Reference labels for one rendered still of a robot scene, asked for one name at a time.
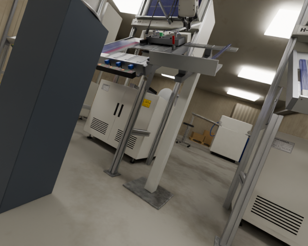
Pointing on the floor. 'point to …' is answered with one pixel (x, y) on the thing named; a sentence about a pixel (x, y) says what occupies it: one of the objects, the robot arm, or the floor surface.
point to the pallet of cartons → (206, 138)
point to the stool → (185, 134)
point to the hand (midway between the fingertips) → (187, 26)
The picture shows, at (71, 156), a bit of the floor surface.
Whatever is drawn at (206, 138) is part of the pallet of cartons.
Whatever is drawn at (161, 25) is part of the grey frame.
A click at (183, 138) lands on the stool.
